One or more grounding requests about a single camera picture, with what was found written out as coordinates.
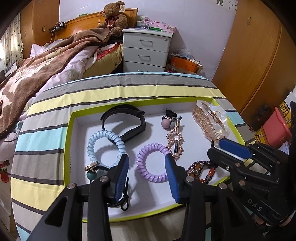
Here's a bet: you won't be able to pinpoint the black hair tie with bead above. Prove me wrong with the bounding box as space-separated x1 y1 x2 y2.
85 162 130 211

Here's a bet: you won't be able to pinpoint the brown blanket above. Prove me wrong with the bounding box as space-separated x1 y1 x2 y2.
0 28 116 139

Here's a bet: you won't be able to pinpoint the patterned curtain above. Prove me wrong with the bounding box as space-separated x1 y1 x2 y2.
0 19 25 70

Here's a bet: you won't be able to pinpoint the yellow pillow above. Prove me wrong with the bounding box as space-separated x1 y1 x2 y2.
85 43 123 76

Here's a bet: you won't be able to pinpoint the bear head hair tie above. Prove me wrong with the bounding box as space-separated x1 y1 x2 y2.
161 110 184 129

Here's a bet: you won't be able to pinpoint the striped cloth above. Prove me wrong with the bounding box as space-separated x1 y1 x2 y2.
10 72 252 241

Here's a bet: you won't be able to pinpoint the pink floral box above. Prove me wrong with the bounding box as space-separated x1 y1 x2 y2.
148 21 177 32

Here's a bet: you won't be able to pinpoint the purple spiral hair tie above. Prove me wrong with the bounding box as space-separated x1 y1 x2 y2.
136 144 173 183

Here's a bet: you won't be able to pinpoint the brown teddy bear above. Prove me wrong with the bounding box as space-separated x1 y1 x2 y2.
97 1 129 37

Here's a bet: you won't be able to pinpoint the light pink quilt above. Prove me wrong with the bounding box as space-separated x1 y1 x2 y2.
0 44 121 163

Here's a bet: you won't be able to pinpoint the gold crystal bracelet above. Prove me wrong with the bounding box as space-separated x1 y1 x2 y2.
166 126 184 161

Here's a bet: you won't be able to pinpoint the power strip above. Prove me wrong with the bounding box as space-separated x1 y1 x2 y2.
50 21 68 31

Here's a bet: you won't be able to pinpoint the toiletry bottles cluster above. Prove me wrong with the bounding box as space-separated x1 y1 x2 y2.
136 16 153 29

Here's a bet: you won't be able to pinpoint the green cardboard box tray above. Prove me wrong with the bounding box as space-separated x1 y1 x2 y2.
63 97 245 223

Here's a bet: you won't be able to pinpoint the tall wooden wardrobe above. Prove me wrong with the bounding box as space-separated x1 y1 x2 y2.
211 0 296 121

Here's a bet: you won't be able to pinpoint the clear plastic bags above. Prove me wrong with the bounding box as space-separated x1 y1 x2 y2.
172 49 200 62

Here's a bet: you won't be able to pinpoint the brown beaded bracelet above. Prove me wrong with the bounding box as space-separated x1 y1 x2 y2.
186 160 218 184

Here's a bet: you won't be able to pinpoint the wooden headboard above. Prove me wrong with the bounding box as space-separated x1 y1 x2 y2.
50 8 139 43

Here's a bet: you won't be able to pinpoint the wall stickers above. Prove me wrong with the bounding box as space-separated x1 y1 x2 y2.
216 0 238 10

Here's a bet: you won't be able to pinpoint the orange box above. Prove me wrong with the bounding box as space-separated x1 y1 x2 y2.
171 56 199 75

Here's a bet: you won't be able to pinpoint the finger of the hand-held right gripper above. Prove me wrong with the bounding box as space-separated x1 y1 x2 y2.
218 138 287 163
207 146 276 186

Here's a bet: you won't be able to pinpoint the black wristband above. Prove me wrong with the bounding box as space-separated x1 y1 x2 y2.
100 105 146 142

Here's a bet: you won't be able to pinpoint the blue spiral hair tie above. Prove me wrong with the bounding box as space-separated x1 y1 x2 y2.
87 130 126 168

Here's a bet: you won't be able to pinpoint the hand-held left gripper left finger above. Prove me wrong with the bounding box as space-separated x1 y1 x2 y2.
26 153 130 241

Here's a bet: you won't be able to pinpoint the clear hair claw clip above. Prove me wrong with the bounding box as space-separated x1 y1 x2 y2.
192 100 230 147

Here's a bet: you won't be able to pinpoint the pink plastic bucket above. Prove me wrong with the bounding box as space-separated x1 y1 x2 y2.
262 107 292 149

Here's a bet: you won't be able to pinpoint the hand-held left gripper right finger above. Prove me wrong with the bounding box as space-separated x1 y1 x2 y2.
165 153 264 241

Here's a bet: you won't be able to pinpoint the grey nightstand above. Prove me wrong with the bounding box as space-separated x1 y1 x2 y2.
122 28 174 73

